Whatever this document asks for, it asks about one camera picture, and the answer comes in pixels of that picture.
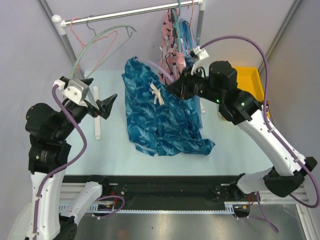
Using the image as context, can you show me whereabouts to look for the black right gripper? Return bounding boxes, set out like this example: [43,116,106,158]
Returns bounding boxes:
[166,64,223,104]

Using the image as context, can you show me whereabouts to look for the blue leaf print shorts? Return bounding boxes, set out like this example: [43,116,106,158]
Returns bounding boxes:
[121,57,215,157]

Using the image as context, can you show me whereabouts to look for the purple plastic hanger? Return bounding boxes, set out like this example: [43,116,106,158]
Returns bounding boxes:
[136,57,175,83]

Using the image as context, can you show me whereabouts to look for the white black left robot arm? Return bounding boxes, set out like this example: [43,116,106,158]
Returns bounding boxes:
[25,77,117,240]

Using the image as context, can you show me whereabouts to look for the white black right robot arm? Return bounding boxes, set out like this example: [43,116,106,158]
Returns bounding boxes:
[166,61,317,201]

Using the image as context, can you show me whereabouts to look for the pink patterned shorts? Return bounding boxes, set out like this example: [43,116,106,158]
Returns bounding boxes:
[159,9,186,85]

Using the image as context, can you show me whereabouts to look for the green plastic hanger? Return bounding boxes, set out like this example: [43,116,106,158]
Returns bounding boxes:
[69,17,137,79]

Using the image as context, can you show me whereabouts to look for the pink hanger with blue shorts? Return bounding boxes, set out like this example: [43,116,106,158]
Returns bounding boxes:
[189,0,196,47]

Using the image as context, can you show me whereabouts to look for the light blue shorts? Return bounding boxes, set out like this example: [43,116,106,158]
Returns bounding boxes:
[179,18,203,128]

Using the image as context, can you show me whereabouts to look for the teal plastic hanger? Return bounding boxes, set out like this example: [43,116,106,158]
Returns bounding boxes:
[171,0,183,54]

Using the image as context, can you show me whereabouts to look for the yellow plastic bin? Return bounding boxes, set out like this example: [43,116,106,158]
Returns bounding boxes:
[218,66,265,125]

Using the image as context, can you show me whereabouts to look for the metal clothes rack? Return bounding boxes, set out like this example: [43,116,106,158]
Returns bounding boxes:
[51,0,207,141]

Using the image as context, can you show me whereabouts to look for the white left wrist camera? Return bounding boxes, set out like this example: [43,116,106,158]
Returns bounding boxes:
[53,79,90,108]

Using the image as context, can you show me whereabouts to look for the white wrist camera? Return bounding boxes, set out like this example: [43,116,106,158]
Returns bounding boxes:
[189,46,209,75]
[53,79,90,108]

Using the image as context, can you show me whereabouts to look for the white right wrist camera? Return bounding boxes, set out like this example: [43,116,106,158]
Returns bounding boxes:
[189,46,209,75]

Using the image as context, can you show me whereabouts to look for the pink wire hanger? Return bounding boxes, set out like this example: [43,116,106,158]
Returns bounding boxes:
[69,17,119,76]

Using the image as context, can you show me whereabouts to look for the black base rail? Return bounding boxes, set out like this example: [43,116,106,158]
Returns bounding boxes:
[62,174,251,212]

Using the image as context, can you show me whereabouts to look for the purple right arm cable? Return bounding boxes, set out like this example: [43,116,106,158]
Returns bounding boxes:
[198,35,318,233]

